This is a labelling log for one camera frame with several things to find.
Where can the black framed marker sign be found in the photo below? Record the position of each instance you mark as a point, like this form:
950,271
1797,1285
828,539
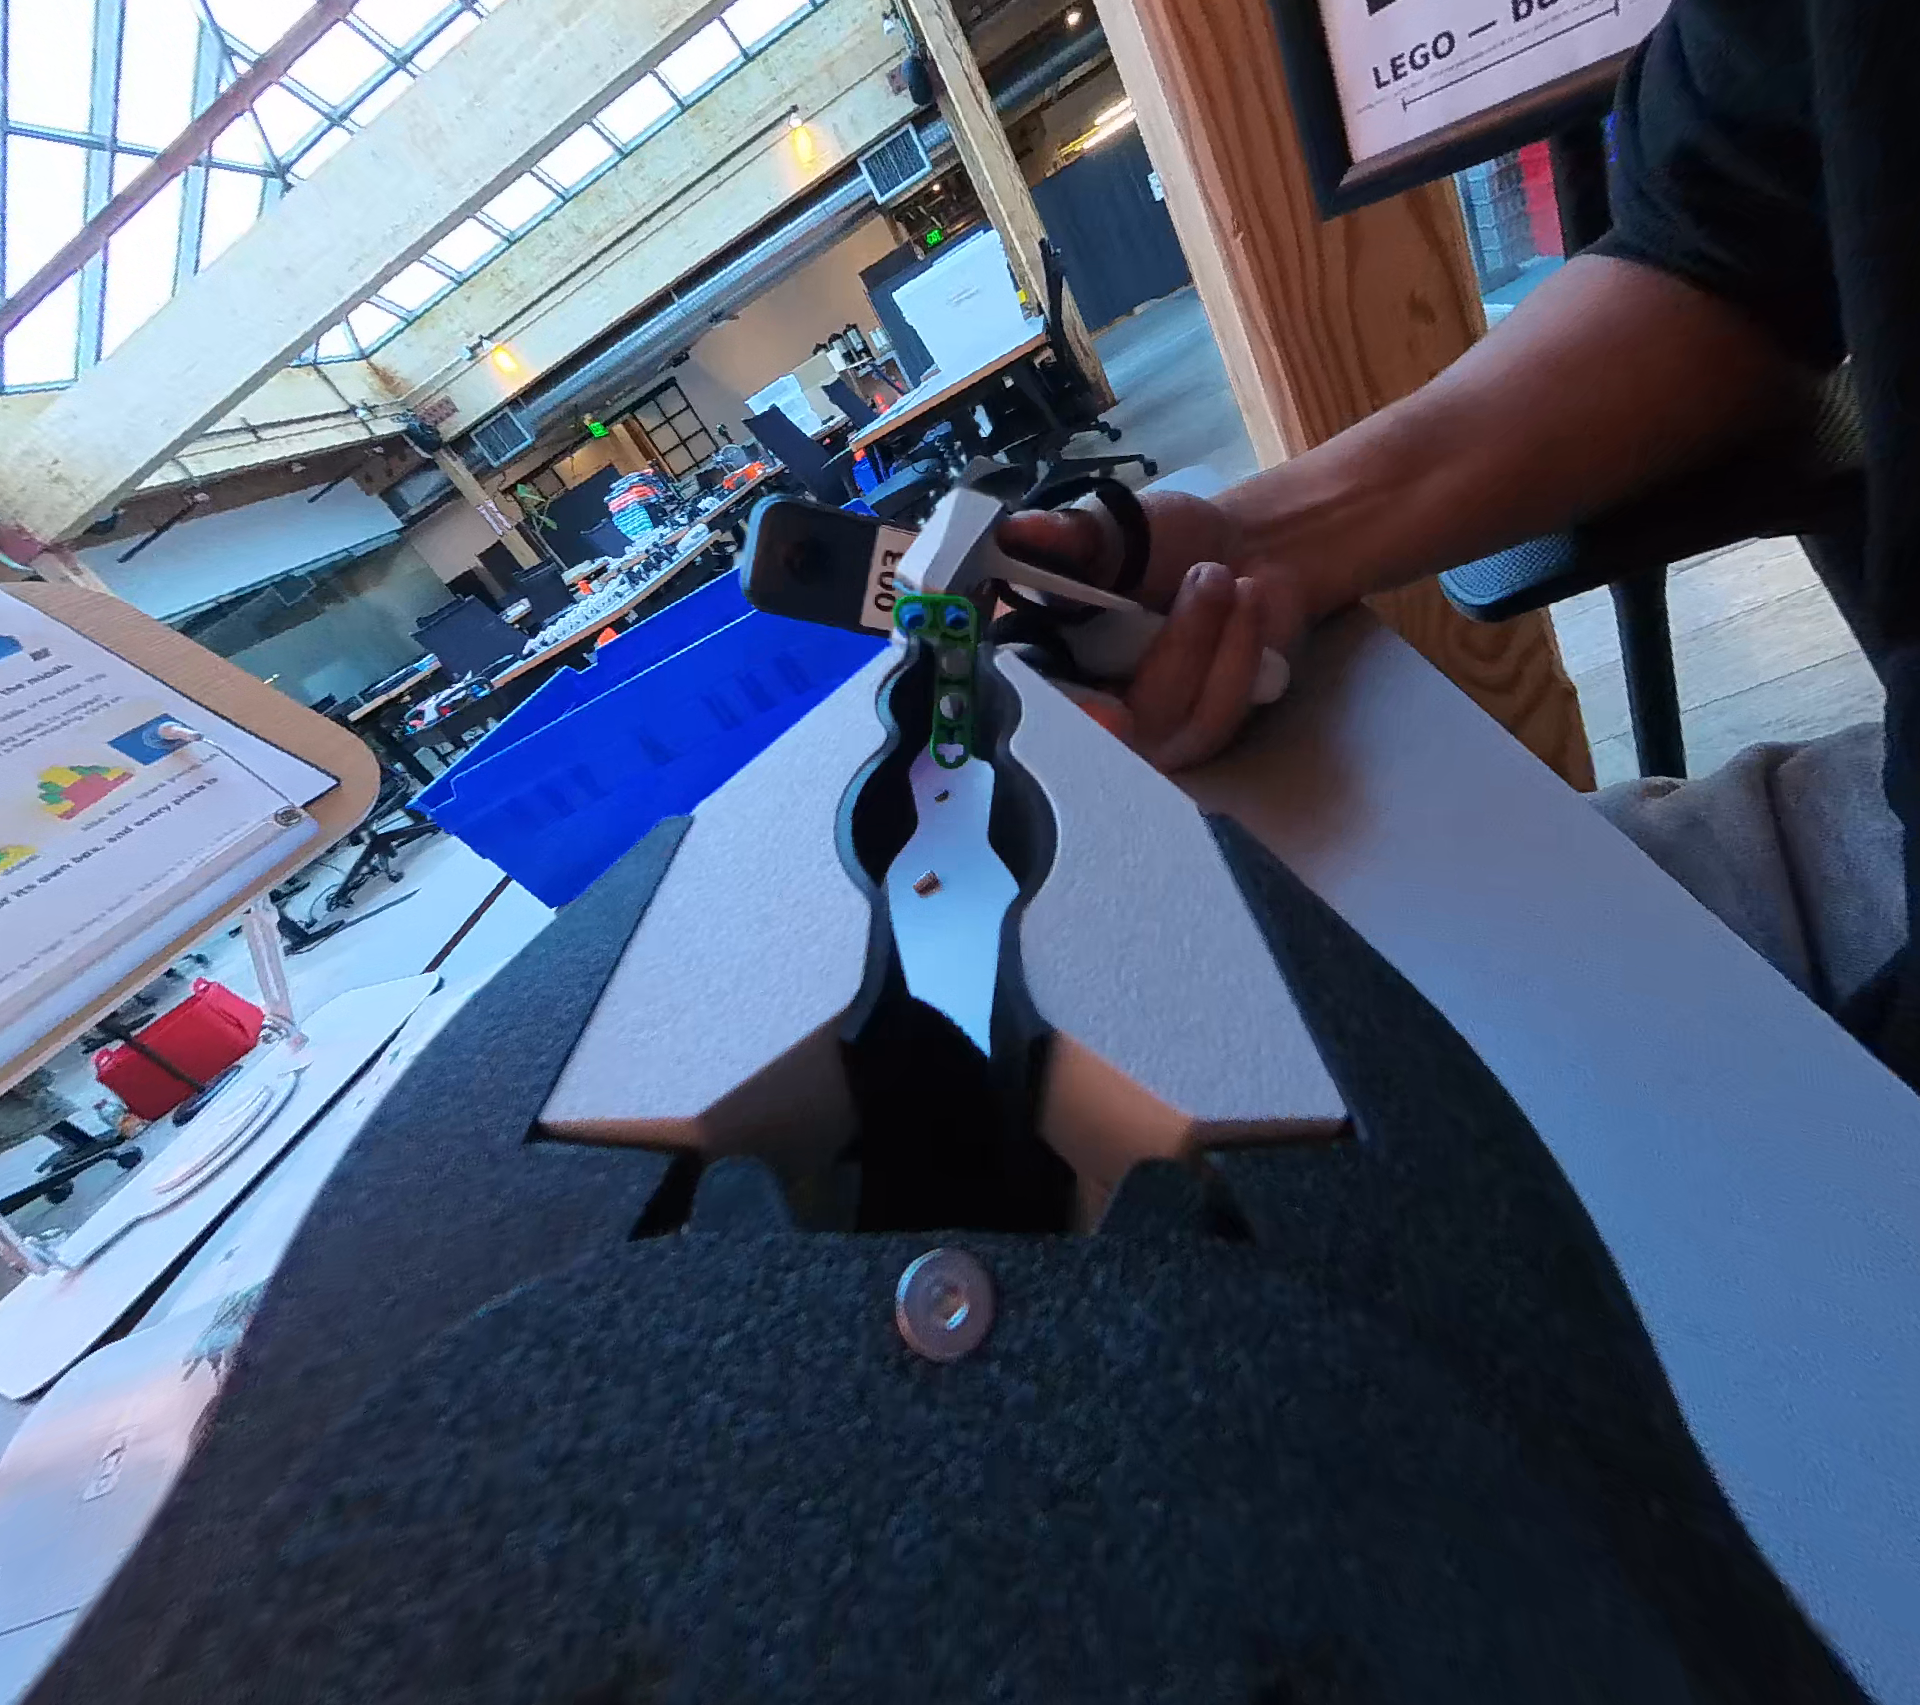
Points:
1470,13

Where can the person's right hand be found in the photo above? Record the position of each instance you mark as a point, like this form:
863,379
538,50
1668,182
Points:
1245,596

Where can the white board panel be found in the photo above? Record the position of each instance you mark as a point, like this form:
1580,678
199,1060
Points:
958,297

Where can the wooden pillar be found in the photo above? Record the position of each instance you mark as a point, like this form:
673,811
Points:
1274,236

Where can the blue plastic bin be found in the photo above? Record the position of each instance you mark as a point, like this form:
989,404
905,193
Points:
630,759
704,641

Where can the red toolbox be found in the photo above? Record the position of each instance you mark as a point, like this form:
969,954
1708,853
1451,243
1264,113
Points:
181,1045

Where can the cluttered background table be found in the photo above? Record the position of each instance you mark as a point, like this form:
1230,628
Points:
648,553

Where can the green lego beam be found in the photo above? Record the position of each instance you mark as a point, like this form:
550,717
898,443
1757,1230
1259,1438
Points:
950,716

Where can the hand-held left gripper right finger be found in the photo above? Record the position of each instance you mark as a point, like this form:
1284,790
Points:
1171,954

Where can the person's grey trousers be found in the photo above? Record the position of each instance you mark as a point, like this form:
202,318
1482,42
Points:
1725,864

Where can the printed instruction sheet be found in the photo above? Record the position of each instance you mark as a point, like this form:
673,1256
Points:
120,806

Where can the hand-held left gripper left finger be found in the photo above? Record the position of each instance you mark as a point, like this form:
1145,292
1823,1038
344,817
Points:
704,954

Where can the dark partition curtain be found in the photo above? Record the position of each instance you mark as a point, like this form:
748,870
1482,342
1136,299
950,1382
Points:
1109,236

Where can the person's right forearm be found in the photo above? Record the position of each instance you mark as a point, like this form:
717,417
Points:
1498,428

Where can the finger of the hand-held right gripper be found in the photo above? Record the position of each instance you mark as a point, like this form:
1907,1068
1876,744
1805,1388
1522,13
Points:
957,553

